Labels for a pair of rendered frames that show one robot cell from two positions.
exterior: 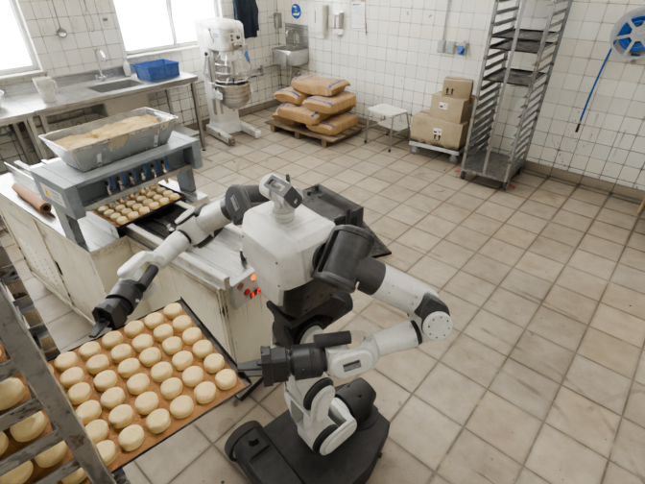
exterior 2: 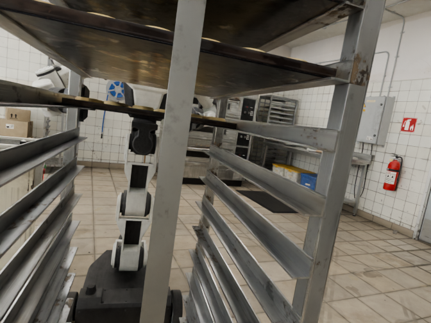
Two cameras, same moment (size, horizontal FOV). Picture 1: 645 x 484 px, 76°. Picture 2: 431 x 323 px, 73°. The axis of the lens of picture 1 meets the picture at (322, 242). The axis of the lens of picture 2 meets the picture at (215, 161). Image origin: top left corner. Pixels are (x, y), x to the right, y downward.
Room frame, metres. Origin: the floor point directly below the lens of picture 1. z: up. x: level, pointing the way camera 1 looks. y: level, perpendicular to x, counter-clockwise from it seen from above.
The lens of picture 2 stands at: (-0.02, 1.32, 1.14)
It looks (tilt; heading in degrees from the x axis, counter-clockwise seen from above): 8 degrees down; 294
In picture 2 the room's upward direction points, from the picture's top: 8 degrees clockwise
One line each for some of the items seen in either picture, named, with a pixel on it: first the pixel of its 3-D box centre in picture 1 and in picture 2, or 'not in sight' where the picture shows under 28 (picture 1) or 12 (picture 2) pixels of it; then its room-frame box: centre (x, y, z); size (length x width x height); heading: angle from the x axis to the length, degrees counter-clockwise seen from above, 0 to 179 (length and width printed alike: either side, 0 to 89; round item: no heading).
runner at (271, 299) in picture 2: not in sight; (226, 234); (0.22, 0.67, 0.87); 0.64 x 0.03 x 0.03; 131
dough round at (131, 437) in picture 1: (131, 437); not in sight; (0.49, 0.41, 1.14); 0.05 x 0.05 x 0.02
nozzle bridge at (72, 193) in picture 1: (129, 183); not in sight; (1.97, 1.02, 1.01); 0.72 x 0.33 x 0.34; 143
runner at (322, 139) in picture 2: not in sight; (242, 126); (0.22, 0.67, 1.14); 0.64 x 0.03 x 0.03; 131
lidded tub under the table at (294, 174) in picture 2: not in sight; (299, 177); (0.75, -4.14, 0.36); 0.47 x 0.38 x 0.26; 49
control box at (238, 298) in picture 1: (251, 282); (40, 166); (1.45, 0.32, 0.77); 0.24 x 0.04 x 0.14; 143
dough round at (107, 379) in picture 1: (106, 380); not in sight; (0.64, 0.53, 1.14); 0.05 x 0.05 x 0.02
